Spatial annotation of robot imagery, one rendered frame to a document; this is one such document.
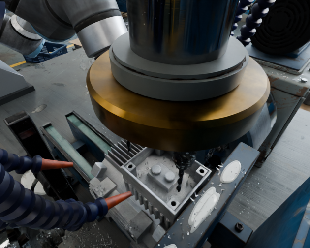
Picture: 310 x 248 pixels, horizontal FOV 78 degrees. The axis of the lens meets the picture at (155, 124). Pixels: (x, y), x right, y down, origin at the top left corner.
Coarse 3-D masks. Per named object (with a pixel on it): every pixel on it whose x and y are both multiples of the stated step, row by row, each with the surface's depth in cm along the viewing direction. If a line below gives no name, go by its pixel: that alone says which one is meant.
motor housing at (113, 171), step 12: (120, 144) 42; (132, 144) 42; (108, 156) 40; (120, 156) 40; (132, 156) 40; (108, 168) 40; (120, 168) 38; (96, 180) 42; (120, 180) 38; (120, 192) 38; (120, 204) 36; (132, 204) 36; (120, 216) 36; (132, 216) 35; (132, 240) 36; (144, 240) 33
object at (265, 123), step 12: (264, 108) 48; (276, 108) 52; (264, 120) 47; (252, 132) 44; (264, 132) 48; (228, 144) 47; (252, 144) 44; (204, 156) 57; (216, 156) 53; (216, 168) 56
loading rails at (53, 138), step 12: (72, 120) 76; (84, 120) 75; (48, 132) 71; (72, 132) 83; (84, 132) 71; (96, 132) 70; (60, 144) 67; (72, 144) 76; (84, 144) 77; (96, 144) 67; (108, 144) 67; (60, 156) 71; (72, 156) 63; (96, 156) 75; (72, 168) 63; (84, 168) 60; (72, 180) 67; (84, 180) 58; (120, 228) 56
